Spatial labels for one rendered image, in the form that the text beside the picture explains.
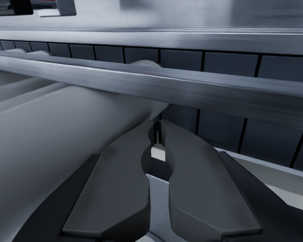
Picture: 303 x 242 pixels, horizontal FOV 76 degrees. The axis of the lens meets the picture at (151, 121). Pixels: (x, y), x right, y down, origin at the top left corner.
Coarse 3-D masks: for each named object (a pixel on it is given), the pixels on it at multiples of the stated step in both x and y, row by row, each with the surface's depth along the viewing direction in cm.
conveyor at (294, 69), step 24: (0, 48) 30; (24, 48) 26; (48, 48) 24; (72, 48) 22; (96, 48) 20; (120, 48) 18; (144, 48) 17; (168, 48) 20; (216, 72) 15; (240, 72) 14; (264, 72) 13; (288, 72) 13; (168, 120) 19; (192, 120) 18; (216, 120) 17; (240, 120) 16; (216, 144) 18; (240, 144) 17; (264, 144) 15; (288, 144) 14
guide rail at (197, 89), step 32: (0, 64) 15; (32, 64) 12; (64, 64) 11; (96, 64) 10; (128, 64) 10; (160, 96) 8; (192, 96) 8; (224, 96) 7; (256, 96) 6; (288, 96) 6
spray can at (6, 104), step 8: (40, 88) 15; (48, 88) 15; (56, 88) 15; (16, 96) 14; (24, 96) 14; (32, 96) 14; (40, 96) 14; (0, 104) 12; (8, 104) 12; (16, 104) 13
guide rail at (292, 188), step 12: (156, 144) 17; (156, 156) 17; (252, 168) 14; (264, 168) 14; (264, 180) 13; (276, 180) 13; (288, 180) 13; (300, 180) 13; (276, 192) 13; (288, 192) 12; (300, 192) 12; (288, 204) 13; (300, 204) 12
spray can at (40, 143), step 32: (160, 64) 17; (64, 96) 10; (96, 96) 11; (128, 96) 12; (0, 128) 8; (32, 128) 8; (64, 128) 9; (96, 128) 10; (128, 128) 12; (0, 160) 7; (32, 160) 8; (64, 160) 9; (0, 192) 7; (32, 192) 7; (0, 224) 7
